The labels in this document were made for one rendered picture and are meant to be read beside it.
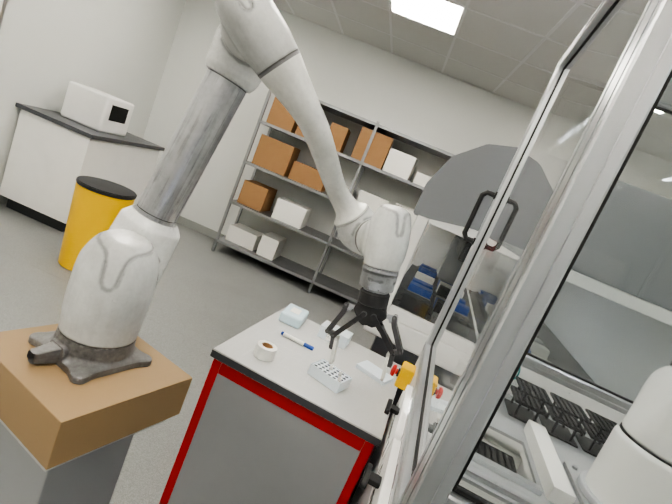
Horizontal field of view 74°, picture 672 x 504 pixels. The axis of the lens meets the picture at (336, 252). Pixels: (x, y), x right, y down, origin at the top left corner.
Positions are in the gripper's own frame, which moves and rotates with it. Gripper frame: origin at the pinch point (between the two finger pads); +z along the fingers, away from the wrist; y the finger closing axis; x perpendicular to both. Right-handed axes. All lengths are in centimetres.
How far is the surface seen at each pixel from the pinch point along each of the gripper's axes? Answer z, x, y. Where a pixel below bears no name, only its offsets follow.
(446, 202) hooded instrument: -48, 83, 8
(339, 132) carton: -108, 359, -129
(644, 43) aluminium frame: -64, -51, 30
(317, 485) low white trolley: 45.9, 16.2, -5.9
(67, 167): -16, 192, -303
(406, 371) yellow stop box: 9.4, 34.1, 10.9
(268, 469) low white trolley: 47, 16, -22
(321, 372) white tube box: 16.1, 27.7, -15.1
